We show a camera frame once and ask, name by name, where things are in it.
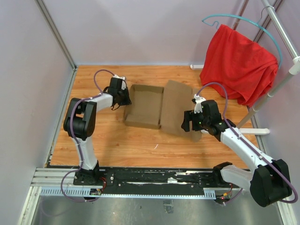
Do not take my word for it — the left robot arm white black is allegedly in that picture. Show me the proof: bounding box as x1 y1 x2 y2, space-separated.
63 75 132 186

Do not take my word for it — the white garment rack base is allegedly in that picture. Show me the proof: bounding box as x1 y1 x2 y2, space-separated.
239 128 270 135

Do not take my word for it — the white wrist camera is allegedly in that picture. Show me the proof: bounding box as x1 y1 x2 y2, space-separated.
192 94 206 114
113 74 126 81

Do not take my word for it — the grey slotted cable duct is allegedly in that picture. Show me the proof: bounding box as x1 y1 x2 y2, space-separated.
39 187 216 197

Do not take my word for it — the silver garment rack pole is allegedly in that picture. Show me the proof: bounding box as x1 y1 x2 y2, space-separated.
236 0 300 129

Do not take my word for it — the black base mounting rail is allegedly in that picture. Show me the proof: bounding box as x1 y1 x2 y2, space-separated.
73 165 242 188

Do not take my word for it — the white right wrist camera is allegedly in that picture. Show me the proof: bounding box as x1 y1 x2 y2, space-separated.
192 94 206 114

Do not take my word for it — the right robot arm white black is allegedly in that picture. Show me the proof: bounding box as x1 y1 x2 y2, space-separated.
181 97 293 207

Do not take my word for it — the brown cardboard box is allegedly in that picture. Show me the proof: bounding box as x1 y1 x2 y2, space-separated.
123 80 202 143

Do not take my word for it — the teal clothes hanger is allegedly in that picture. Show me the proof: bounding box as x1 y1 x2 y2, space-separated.
201 12 283 68

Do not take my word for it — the red cloth on hanger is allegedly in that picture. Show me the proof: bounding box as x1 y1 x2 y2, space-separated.
200 24 278 107

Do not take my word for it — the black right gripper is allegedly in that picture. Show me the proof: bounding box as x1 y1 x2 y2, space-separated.
181 109 210 132

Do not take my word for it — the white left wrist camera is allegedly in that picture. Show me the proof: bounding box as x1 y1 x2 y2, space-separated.
113 74 126 81

